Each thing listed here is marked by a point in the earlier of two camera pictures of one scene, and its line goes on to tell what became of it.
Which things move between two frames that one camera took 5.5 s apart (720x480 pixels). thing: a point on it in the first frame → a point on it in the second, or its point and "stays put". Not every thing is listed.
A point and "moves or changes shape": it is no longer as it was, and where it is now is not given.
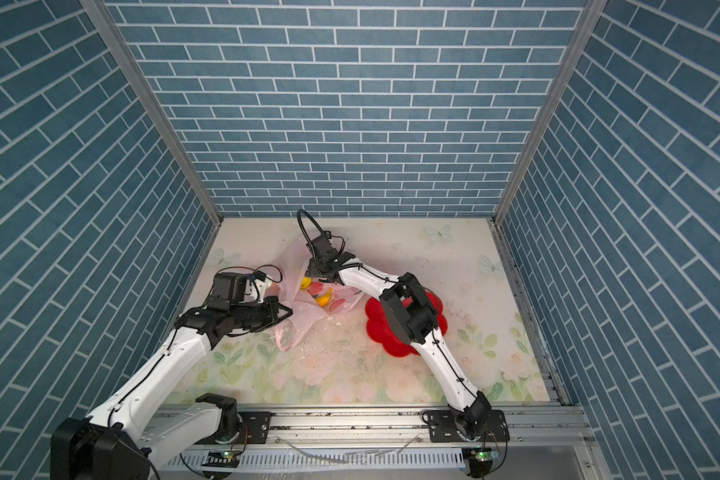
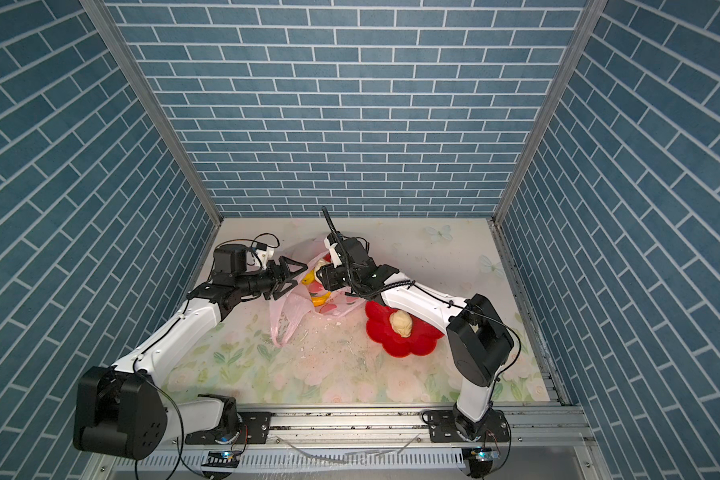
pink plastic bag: (309, 299) moves or changes shape
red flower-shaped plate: (380, 325) stays put
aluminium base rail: (545, 440) stays put
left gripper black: (271, 304) → (275, 280)
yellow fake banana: (323, 300) stays put
